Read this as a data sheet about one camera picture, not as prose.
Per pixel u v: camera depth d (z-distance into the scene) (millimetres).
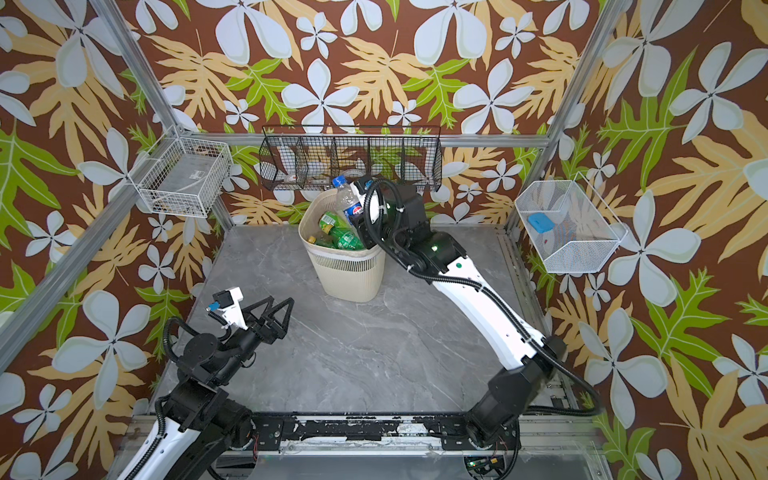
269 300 719
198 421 517
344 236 802
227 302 595
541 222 865
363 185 547
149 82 789
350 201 651
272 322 602
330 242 814
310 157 973
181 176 841
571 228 837
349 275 839
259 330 597
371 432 751
